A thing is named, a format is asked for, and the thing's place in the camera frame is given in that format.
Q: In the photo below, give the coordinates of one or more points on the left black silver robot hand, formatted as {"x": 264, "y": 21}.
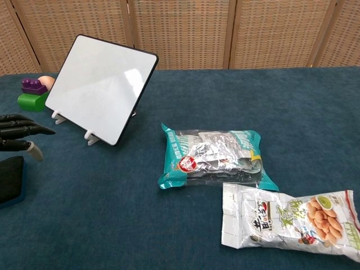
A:
{"x": 17, "y": 130}

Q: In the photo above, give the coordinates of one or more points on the black blue-edged eraser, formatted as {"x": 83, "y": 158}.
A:
{"x": 11, "y": 180}

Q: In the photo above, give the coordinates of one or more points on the white rectangular board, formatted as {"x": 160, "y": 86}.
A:
{"x": 98, "y": 90}

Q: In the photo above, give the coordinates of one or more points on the green toy building block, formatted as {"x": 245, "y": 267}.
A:
{"x": 29, "y": 101}

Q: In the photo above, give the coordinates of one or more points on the white plastic board stand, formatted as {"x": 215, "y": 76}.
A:
{"x": 91, "y": 138}
{"x": 59, "y": 117}

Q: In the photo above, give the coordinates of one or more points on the purple toy building block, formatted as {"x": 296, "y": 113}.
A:
{"x": 33, "y": 86}

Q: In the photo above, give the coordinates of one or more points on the beige egg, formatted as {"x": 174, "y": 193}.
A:
{"x": 47, "y": 81}

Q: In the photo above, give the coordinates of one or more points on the dark blue table cloth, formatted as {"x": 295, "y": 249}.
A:
{"x": 112, "y": 211}

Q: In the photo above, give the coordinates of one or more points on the woven bamboo folding screen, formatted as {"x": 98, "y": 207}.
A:
{"x": 182, "y": 31}

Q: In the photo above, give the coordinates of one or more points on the teal silver snack bag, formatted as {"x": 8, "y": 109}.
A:
{"x": 213, "y": 157}

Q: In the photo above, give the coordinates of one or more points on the white peanut snack bag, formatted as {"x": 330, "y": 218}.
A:
{"x": 287, "y": 219}

